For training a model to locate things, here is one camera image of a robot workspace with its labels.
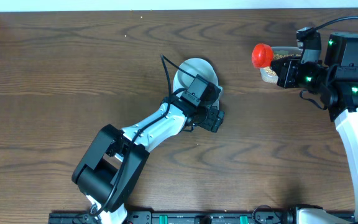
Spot red plastic measuring scoop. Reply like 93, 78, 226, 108
252, 44, 274, 68

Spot light blue round bowl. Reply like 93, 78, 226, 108
173, 58, 218, 91

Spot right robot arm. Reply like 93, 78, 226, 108
270, 29, 358, 223

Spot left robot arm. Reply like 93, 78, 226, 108
71, 75, 224, 223

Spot white digital kitchen scale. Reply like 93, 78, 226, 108
170, 69, 223, 110

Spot soybeans pile in container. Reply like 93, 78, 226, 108
262, 54, 301, 77

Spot clear plastic container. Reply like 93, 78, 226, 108
259, 47, 302, 84

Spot left black cable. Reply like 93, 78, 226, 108
88, 54, 198, 218

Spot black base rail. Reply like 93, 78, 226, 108
48, 210, 357, 224

